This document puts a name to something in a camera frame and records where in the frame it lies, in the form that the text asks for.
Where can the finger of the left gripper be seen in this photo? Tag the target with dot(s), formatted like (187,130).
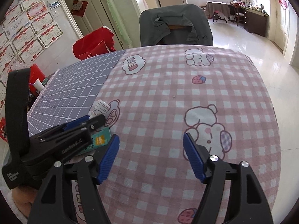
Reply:
(75,123)
(92,123)

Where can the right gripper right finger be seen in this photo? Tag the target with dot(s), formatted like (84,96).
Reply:
(247,201)

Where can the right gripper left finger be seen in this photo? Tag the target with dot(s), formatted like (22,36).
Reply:
(54,201)

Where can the green sachet packet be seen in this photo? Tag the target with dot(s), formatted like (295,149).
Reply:
(99,138)

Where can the small white plastic bottle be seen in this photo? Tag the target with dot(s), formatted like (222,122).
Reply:
(100,108)

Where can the person's left hand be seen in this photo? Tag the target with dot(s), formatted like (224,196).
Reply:
(20,200)

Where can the white paper cup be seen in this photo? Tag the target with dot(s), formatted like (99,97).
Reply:
(38,85)

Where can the red gift box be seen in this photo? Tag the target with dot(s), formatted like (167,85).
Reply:
(35,73)

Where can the pink and grey checked tablecloth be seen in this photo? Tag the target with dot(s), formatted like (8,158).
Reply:
(154,95)

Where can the chair with grey jacket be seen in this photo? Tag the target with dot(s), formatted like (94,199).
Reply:
(175,25)

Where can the round table with cloth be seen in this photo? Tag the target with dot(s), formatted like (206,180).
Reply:
(217,10)

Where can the dark wooden desk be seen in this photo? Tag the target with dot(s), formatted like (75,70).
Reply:
(254,21)

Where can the wooden desk chair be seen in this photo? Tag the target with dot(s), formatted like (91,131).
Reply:
(238,15)

